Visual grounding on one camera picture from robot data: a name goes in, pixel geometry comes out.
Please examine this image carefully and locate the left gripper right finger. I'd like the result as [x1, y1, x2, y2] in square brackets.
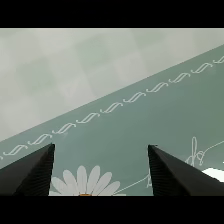
[147, 144, 224, 197]

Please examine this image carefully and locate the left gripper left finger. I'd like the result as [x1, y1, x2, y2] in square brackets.
[0, 143, 56, 197]

